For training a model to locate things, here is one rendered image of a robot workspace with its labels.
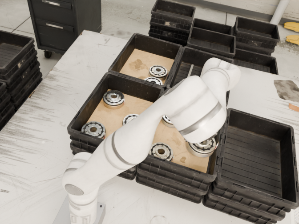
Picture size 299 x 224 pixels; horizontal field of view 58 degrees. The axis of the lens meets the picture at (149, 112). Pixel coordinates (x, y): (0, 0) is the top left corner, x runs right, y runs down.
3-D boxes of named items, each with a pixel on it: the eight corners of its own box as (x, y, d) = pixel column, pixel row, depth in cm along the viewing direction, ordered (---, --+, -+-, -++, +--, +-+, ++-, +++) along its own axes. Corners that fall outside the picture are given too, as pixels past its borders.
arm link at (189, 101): (183, 80, 43) (99, 141, 58) (219, 127, 43) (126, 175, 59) (201, 64, 50) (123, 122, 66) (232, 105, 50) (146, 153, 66)
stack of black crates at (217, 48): (220, 75, 268) (236, 36, 236) (218, 95, 248) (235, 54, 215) (181, 66, 271) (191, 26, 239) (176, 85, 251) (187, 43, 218)
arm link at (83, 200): (74, 145, 77) (75, 177, 89) (58, 172, 70) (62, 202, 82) (105, 154, 76) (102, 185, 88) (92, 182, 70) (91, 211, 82)
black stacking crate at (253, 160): (284, 220, 101) (299, 208, 93) (208, 194, 105) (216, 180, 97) (280, 142, 128) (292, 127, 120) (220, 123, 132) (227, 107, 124)
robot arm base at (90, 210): (92, 230, 93) (93, 208, 81) (66, 225, 93) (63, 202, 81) (99, 205, 100) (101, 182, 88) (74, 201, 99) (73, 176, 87)
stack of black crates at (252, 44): (258, 62, 292) (277, 25, 260) (259, 79, 272) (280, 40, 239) (222, 54, 295) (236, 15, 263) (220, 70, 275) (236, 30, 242)
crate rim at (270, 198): (297, 211, 94) (301, 208, 93) (214, 183, 98) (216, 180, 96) (291, 129, 121) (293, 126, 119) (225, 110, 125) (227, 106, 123)
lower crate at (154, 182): (200, 206, 113) (208, 194, 104) (133, 183, 117) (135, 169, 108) (213, 137, 140) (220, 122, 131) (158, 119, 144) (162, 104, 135)
